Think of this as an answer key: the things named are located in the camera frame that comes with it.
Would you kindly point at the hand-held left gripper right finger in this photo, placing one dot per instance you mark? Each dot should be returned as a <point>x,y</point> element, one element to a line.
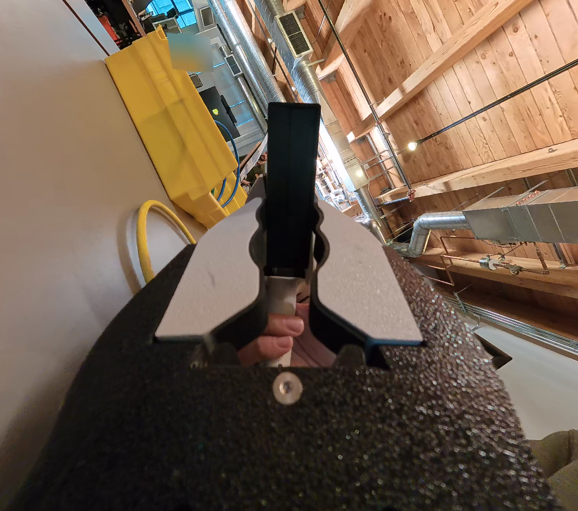
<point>361,290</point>

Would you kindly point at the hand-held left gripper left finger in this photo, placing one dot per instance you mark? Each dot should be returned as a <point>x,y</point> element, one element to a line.
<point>212,285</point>

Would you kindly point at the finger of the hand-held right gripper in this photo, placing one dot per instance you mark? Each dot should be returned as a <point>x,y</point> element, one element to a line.
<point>256,191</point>

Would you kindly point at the black network switch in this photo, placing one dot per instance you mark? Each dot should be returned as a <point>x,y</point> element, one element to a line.
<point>291,186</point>

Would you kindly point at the person's right hand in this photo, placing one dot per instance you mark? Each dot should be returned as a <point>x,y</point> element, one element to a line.
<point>284,326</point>

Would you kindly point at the black flat panel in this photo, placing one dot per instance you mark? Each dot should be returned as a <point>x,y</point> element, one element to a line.
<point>212,104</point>

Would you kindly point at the yellow plastic bin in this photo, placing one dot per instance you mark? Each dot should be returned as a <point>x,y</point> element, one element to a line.
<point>171,122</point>

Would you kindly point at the metal pipe fitting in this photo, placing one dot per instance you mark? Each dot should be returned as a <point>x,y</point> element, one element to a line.
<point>490,262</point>

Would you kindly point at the black bordered marker sheet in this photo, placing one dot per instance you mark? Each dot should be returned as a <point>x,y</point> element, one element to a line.
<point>501,357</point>

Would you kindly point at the white air vent grille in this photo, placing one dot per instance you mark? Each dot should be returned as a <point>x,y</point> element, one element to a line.
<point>293,33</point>

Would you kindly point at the spotlight on black rail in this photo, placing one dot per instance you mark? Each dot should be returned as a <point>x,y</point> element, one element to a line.
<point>412,145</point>

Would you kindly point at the silver elbow duct with box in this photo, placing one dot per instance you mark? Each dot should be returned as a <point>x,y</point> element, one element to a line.
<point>519,217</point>

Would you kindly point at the slim silver ventilation duct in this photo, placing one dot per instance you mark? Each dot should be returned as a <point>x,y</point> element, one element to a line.
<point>225,10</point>

